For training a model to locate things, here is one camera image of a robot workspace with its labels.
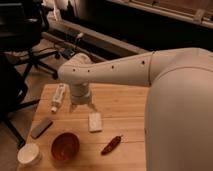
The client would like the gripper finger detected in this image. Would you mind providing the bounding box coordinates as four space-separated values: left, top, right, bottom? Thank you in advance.
69 104 75 112
88 103 97 112

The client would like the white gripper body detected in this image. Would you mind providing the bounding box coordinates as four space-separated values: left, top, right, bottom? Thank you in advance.
70 83 92 105

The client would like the dark grey eraser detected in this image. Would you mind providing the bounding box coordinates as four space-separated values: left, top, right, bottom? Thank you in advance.
31 118 53 139

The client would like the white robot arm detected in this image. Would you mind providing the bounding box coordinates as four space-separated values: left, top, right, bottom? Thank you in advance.
58 48 213 171

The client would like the white sponge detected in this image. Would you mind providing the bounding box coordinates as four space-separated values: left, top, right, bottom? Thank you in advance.
88 113 102 132

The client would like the white tube bottle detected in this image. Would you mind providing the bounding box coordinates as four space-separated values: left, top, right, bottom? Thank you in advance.
51 83 66 113

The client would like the small blue device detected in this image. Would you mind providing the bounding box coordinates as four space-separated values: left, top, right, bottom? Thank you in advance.
60 48 75 60

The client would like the red bowl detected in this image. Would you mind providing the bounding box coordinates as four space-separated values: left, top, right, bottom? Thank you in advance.
51 132 80 162

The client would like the red chili pepper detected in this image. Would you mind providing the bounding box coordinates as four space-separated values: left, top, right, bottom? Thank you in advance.
101 136 122 155

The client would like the white round cup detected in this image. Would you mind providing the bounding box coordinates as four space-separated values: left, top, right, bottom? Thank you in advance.
17 143 42 166

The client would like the black office chair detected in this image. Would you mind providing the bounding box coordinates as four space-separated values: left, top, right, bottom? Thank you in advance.
0 0 58 149

